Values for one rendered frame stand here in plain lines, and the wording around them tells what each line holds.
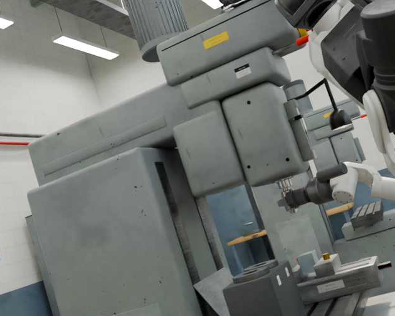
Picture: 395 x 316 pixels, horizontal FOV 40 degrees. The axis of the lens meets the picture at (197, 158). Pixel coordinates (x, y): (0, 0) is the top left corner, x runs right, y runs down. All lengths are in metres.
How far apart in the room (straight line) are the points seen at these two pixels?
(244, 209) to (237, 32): 6.98
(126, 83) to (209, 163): 7.87
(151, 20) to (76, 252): 0.86
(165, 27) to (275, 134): 0.55
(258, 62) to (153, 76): 7.66
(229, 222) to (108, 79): 3.32
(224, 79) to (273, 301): 0.83
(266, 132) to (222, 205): 7.04
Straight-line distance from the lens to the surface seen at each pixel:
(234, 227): 8.76
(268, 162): 1.77
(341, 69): 1.32
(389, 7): 1.11
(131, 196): 1.82
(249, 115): 1.79
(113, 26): 6.11
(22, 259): 7.06
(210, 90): 1.83
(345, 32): 1.39
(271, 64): 1.77
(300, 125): 1.83
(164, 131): 1.89
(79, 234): 1.94
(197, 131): 1.83
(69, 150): 2.09
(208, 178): 1.82
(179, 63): 1.87
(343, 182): 1.69
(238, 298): 1.27
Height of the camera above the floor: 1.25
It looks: 7 degrees up
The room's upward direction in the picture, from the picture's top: 18 degrees counter-clockwise
